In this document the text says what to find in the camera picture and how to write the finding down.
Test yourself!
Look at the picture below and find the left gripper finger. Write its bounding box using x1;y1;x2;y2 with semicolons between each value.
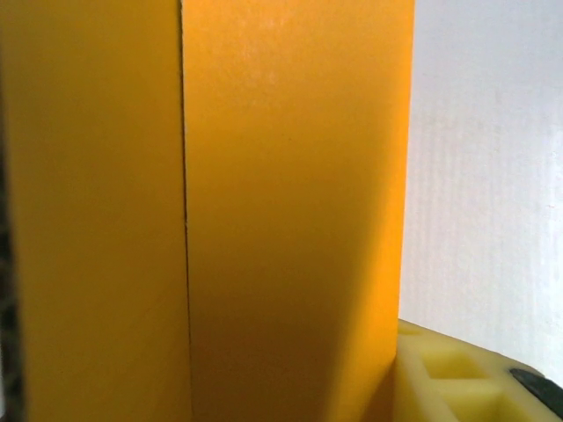
395;318;563;422

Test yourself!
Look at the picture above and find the orange cardboard box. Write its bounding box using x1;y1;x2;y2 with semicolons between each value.
0;0;415;422

